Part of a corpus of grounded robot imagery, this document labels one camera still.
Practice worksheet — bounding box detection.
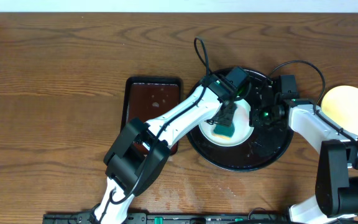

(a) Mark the light green plate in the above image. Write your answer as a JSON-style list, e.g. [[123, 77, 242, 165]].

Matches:
[[199, 100, 254, 147]]

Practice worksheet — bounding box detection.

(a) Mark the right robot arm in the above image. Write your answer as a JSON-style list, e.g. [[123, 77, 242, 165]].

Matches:
[[250, 95, 358, 223]]

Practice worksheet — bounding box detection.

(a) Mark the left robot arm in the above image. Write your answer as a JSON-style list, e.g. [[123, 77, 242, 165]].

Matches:
[[93, 75, 244, 223]]

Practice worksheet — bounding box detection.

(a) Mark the round black tray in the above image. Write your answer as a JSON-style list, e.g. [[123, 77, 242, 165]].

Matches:
[[186, 69, 293, 172]]

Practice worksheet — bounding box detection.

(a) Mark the green scrub sponge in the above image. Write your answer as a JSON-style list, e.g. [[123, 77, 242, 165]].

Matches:
[[212, 123, 235, 139]]

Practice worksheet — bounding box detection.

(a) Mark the rectangular brown black-rimmed tray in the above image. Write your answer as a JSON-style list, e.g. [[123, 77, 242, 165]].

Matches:
[[120, 76, 185, 156]]

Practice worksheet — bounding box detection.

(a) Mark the yellow plate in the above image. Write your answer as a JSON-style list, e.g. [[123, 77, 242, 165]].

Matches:
[[321, 85, 358, 135]]

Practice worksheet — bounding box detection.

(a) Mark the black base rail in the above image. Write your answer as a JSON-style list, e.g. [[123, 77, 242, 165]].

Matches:
[[42, 212, 290, 224]]

